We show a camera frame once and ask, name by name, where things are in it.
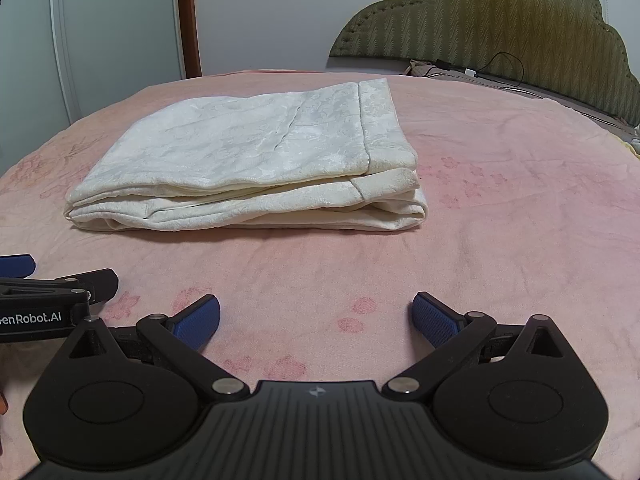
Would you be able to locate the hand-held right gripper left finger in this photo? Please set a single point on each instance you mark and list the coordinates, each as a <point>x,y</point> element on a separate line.
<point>200,321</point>

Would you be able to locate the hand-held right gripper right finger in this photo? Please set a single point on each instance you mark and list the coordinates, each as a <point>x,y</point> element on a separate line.
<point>436,321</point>

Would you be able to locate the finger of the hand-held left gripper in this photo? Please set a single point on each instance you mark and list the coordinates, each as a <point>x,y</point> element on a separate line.
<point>97,284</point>
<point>16,265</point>

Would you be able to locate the white towel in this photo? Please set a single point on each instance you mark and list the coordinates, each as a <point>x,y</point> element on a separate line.
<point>250,155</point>

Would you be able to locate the pink blanket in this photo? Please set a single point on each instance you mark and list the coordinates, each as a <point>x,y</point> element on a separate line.
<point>500,220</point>

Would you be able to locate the white flower-print wardrobe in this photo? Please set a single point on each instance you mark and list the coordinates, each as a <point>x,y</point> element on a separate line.
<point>100,35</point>

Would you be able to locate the white charger plug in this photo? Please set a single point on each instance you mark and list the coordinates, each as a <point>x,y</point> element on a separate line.
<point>471,73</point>

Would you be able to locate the beige pillow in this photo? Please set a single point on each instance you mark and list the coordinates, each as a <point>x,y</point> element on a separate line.
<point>425,67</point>

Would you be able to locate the yellow cloth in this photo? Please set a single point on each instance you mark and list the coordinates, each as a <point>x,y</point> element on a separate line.
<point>632,147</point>

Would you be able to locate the olive padded headboard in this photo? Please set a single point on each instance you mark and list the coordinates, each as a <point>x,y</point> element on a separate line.
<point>500,15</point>

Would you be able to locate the brown wooden door frame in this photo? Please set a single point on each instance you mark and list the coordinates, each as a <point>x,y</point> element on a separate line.
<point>189,15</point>

